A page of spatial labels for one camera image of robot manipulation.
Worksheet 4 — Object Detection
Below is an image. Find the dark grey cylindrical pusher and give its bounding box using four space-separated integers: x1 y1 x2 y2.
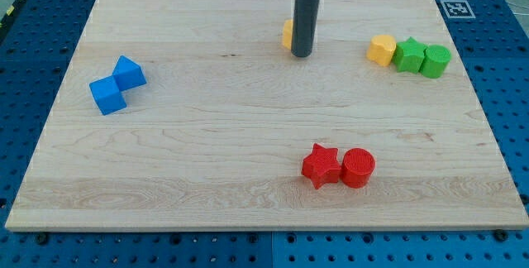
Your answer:
291 0 320 58

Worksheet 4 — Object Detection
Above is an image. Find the yellow hexagon block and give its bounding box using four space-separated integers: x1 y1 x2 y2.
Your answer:
282 19 293 50

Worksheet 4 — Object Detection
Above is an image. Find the wooden board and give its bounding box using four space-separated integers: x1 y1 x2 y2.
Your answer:
6 0 528 232

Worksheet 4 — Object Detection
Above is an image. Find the yellow heart block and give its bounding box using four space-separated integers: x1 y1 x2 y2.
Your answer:
366 35 397 66

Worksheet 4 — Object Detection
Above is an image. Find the green star block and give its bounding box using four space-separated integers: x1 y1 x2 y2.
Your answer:
392 37 427 74

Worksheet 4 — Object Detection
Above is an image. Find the green cylinder block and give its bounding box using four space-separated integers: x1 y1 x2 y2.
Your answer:
419 45 451 79

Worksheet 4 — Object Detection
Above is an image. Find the white fiducial marker tag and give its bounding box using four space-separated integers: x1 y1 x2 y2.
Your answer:
440 0 475 19

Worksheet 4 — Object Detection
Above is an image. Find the red star block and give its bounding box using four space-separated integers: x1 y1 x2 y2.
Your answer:
302 143 341 189

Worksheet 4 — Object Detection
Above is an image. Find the red cylinder block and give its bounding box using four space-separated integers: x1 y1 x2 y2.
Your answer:
341 148 376 189

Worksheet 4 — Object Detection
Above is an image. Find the blue triangle block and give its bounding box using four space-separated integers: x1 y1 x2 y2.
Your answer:
112 55 146 91

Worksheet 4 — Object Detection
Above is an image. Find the blue cube block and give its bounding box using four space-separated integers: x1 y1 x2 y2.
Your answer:
89 76 126 116

